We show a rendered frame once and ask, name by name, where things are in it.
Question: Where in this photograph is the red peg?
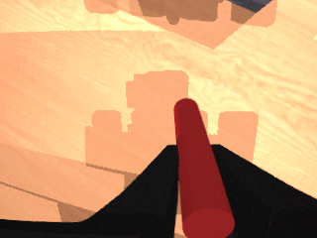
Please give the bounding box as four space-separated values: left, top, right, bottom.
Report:
173 98 235 238

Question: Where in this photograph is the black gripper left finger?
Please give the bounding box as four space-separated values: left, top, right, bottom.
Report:
0 144 178 238

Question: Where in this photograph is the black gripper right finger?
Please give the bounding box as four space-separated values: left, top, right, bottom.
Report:
210 144 317 238

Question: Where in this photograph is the dark grey box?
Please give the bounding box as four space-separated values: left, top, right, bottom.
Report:
227 0 272 13

